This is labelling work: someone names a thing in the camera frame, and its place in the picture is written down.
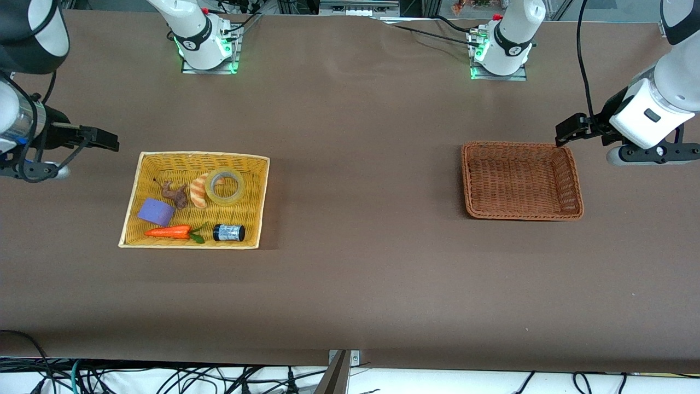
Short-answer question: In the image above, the metal table clamp bracket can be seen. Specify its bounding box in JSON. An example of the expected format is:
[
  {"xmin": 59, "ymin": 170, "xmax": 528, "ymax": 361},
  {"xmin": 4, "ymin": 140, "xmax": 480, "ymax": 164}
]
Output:
[{"xmin": 314, "ymin": 349, "xmax": 360, "ymax": 394}]

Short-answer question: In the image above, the black cable on table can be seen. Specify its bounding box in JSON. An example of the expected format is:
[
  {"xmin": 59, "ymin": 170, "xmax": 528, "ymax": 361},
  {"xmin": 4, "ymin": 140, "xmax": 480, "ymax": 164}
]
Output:
[
  {"xmin": 383, "ymin": 21, "xmax": 485, "ymax": 48},
  {"xmin": 429, "ymin": 14, "xmax": 485, "ymax": 37}
]

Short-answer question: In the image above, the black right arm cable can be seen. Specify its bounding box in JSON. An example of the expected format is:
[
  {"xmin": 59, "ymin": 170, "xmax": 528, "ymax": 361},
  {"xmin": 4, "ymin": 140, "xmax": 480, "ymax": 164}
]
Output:
[{"xmin": 10, "ymin": 71, "xmax": 91, "ymax": 182}]

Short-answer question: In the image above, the toy croissant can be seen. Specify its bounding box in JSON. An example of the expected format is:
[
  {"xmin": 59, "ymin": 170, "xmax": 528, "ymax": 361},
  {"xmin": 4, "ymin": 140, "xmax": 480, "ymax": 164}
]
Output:
[{"xmin": 189, "ymin": 173, "xmax": 213, "ymax": 209}]

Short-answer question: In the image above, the yellowish clear tape roll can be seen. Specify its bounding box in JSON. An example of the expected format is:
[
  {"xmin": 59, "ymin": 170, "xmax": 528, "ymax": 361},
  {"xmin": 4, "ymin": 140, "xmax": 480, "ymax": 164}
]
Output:
[{"xmin": 205, "ymin": 169, "xmax": 246, "ymax": 207}]

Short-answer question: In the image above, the small black can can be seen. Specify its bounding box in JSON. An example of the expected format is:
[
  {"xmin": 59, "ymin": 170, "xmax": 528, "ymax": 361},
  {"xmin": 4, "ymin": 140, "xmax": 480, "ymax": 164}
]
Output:
[{"xmin": 213, "ymin": 223, "xmax": 246, "ymax": 242}]

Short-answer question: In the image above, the purple block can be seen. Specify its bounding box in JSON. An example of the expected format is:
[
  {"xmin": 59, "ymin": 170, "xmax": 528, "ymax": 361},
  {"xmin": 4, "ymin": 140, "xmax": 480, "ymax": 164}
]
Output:
[{"xmin": 137, "ymin": 198, "xmax": 176, "ymax": 227}]

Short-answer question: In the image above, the brown wicker basket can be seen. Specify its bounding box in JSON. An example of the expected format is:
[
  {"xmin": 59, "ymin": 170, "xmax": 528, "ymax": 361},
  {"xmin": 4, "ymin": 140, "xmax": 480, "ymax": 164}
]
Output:
[{"xmin": 460, "ymin": 141, "xmax": 585, "ymax": 222}]

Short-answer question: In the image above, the orange toy carrot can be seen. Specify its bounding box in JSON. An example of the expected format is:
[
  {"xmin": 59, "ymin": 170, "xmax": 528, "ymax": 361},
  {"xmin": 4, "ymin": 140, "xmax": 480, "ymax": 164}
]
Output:
[{"xmin": 144, "ymin": 222, "xmax": 211, "ymax": 244}]

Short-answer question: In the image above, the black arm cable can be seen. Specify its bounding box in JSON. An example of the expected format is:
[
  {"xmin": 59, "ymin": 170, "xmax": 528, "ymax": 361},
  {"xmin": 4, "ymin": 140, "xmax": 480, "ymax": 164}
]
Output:
[
  {"xmin": 576, "ymin": 0, "xmax": 598, "ymax": 125},
  {"xmin": 10, "ymin": 71, "xmax": 91, "ymax": 182}
]

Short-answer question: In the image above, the yellow wicker basket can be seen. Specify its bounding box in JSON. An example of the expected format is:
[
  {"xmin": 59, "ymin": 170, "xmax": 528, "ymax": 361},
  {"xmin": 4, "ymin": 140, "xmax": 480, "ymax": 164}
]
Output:
[{"xmin": 118, "ymin": 151, "xmax": 271, "ymax": 250}]

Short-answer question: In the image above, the grey background device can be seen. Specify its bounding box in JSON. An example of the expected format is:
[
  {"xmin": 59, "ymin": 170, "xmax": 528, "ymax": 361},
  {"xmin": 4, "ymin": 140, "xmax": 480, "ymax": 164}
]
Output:
[{"xmin": 319, "ymin": 0, "xmax": 401, "ymax": 16}]

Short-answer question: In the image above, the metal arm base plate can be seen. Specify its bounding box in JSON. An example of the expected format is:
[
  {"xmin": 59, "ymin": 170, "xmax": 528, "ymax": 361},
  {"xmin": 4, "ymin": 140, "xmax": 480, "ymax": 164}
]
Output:
[
  {"xmin": 181, "ymin": 22, "xmax": 241, "ymax": 75},
  {"xmin": 470, "ymin": 27, "xmax": 528, "ymax": 82}
]

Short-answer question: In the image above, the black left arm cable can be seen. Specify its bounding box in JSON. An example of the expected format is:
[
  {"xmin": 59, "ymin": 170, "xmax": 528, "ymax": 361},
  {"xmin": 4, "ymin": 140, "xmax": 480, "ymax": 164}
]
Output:
[{"xmin": 576, "ymin": 0, "xmax": 598, "ymax": 125}]

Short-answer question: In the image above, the brown toy animal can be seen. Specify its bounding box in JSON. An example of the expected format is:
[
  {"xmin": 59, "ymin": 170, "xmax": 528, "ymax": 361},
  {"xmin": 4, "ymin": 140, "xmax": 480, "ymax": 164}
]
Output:
[{"xmin": 153, "ymin": 178, "xmax": 189, "ymax": 210}]

